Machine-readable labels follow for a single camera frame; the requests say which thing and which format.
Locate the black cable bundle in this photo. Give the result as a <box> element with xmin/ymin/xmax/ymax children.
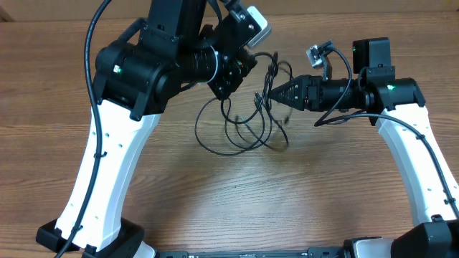
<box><xmin>220</xmin><ymin>52</ymin><xmax>295</xmax><ymax>152</ymax></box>

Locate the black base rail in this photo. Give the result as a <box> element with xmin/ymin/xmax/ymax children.
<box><xmin>155</xmin><ymin>247</ymin><xmax>352</xmax><ymax>258</ymax></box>

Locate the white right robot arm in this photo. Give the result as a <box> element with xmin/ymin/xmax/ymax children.
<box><xmin>270</xmin><ymin>37</ymin><xmax>458</xmax><ymax>257</ymax></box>

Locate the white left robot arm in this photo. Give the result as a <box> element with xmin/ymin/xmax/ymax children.
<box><xmin>36</xmin><ymin>0</ymin><xmax>270</xmax><ymax>258</ymax></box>

